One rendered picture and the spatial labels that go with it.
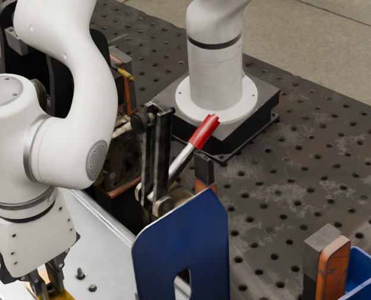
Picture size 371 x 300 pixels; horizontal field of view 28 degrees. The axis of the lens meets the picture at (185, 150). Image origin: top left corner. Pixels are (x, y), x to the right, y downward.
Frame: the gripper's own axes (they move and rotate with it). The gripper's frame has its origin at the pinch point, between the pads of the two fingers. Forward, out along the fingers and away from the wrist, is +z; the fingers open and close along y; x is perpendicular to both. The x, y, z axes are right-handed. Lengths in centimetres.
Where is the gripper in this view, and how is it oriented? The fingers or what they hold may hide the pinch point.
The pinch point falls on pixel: (46, 280)
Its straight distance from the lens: 104.8
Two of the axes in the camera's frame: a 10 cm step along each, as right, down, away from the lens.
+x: 6.5, 4.6, -6.1
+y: -7.6, 4.5, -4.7
